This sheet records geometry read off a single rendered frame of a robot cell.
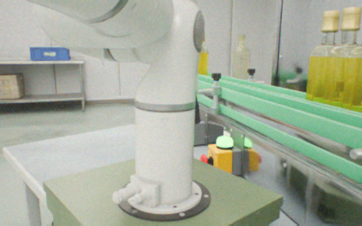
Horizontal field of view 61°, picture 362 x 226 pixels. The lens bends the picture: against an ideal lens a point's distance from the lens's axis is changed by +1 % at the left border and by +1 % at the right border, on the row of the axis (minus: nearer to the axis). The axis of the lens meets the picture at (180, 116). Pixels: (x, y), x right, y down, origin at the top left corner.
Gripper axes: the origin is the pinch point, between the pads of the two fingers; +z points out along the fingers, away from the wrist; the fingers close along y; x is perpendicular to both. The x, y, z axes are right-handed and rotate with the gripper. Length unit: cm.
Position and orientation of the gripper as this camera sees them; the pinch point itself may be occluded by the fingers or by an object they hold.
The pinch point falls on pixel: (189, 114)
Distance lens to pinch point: 64.3
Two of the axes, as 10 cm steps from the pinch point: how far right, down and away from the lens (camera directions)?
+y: 0.7, 2.2, -9.7
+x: 9.9, -1.3, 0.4
